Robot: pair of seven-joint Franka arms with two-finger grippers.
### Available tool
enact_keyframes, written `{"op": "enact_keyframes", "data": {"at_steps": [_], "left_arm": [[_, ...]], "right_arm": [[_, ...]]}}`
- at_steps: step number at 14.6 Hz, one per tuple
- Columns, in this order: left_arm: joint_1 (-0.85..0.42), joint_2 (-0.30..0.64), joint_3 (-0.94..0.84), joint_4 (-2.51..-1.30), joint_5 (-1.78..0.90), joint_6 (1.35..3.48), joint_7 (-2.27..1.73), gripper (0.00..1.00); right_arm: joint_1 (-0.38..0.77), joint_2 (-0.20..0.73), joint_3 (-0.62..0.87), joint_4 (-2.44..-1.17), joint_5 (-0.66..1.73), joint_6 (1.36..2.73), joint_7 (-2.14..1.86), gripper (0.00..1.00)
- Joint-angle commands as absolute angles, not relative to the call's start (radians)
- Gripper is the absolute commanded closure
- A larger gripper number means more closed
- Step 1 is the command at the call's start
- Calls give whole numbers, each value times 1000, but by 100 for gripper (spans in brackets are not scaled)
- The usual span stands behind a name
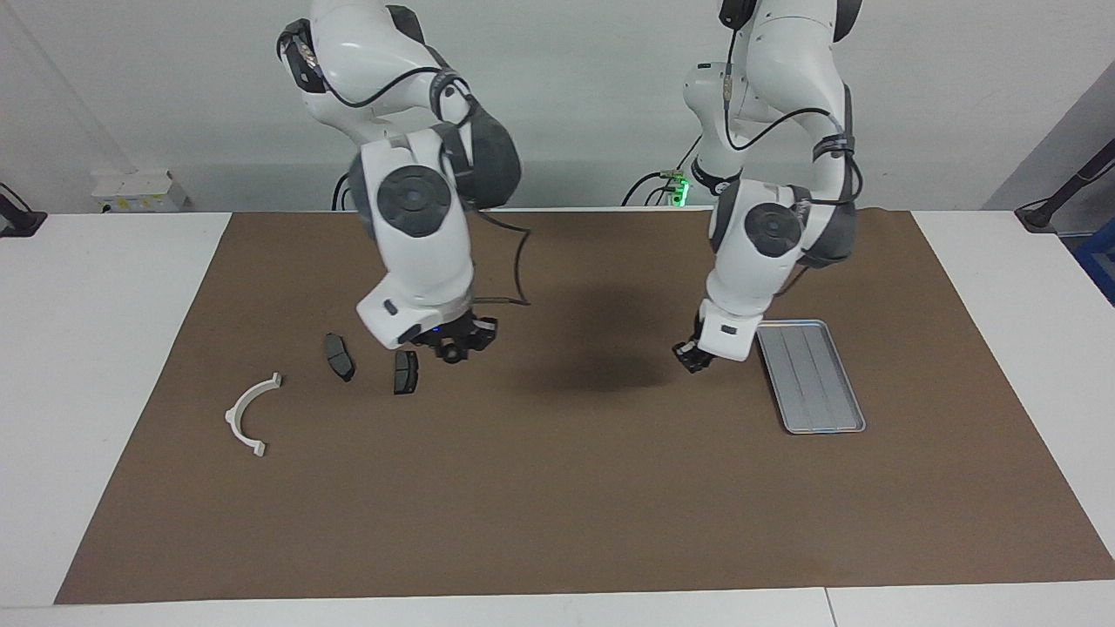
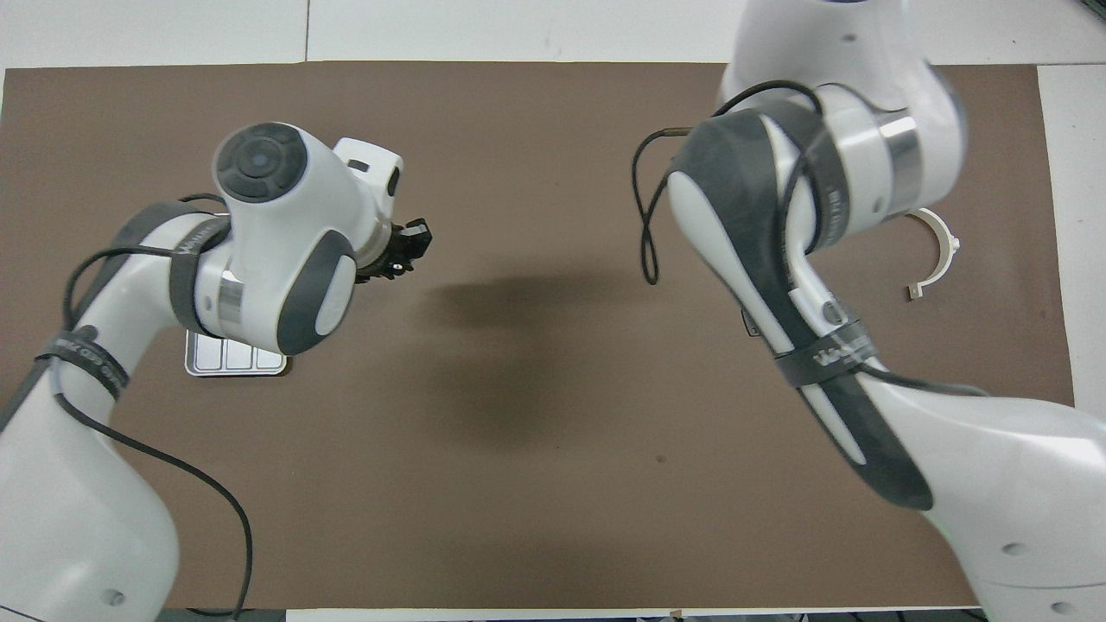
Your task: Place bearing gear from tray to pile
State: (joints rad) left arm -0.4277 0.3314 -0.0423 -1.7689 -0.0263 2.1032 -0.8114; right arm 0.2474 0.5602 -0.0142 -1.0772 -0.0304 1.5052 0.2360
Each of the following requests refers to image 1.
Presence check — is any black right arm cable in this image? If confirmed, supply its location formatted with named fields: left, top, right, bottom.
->
left=279, top=17, right=534, bottom=307

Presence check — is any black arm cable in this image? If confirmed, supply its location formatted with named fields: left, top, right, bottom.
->
left=721, top=0, right=865, bottom=297
left=279, top=17, right=534, bottom=307

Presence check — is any left arm base cable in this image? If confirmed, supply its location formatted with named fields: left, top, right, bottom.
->
left=621, top=131, right=702, bottom=207

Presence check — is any brown table mat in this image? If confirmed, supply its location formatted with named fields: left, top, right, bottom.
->
left=54, top=209, right=1115, bottom=604

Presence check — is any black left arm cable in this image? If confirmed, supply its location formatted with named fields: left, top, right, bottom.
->
left=721, top=0, right=865, bottom=297

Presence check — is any black clamp mount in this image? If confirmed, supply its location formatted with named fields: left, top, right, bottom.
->
left=0, top=183, right=46, bottom=238

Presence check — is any dark grey curved brake pad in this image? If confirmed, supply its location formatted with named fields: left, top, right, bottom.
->
left=323, top=334, right=355, bottom=383

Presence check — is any silver metal tray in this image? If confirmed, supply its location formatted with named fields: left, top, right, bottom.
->
left=754, top=320, right=867, bottom=435

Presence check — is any white curved plastic bracket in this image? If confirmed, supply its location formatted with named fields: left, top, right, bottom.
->
left=225, top=373, right=283, bottom=458

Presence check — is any black clamp with rod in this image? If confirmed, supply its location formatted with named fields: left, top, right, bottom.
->
left=1015, top=139, right=1115, bottom=233

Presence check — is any white socket box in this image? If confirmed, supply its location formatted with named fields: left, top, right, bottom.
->
left=91, top=170, right=188, bottom=213

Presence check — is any blue crate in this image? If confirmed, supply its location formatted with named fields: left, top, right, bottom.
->
left=1074, top=239, right=1115, bottom=307

